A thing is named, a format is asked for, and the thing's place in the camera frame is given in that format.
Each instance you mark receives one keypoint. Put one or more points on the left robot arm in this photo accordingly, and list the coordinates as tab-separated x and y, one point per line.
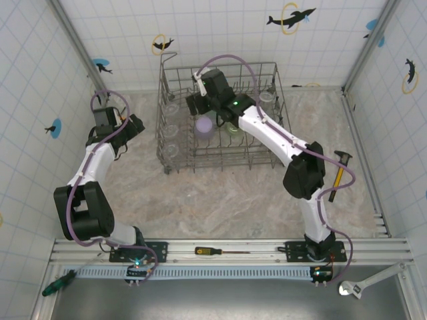
96	163

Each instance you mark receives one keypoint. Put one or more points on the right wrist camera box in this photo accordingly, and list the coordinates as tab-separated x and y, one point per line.
201	86

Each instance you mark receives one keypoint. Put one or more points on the aluminium side rail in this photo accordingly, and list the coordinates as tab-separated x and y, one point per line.
353	121

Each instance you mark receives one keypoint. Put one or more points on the clear faceted plastic cup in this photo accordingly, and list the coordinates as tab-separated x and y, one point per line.
267	97

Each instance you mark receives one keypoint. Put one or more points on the lilac plastic cup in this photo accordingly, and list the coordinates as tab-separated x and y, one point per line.
204	130

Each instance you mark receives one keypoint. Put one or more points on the aluminium corner post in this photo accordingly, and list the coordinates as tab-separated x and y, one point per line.
370	46
76	50

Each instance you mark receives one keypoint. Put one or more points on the blue circle shark sticker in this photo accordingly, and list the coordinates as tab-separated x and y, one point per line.
100	63

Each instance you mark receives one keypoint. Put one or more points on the yellow black screwdriver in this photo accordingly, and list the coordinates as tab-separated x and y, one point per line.
203	251

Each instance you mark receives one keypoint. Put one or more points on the clear round plastic cup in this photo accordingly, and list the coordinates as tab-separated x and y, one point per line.
171	131
171	150
171	109

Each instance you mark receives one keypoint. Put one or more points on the blue circle fish sticker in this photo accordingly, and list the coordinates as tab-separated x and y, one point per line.
56	128

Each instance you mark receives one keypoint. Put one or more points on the yellow black hammer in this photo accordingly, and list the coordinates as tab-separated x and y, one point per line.
338	176

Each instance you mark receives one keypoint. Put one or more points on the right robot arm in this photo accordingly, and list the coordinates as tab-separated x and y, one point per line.
267	133

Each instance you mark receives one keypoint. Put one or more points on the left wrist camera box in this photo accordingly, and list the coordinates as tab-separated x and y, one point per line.
118	113

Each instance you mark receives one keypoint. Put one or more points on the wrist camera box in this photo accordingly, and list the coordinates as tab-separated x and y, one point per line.
201	86
118	113

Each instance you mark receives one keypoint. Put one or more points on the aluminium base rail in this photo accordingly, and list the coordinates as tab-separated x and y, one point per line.
267	243

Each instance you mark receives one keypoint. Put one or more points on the steel adjustable wrench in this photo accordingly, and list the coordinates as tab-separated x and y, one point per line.
377	276

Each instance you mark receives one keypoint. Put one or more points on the green translucent plastic cup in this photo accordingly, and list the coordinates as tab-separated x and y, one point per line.
233	130

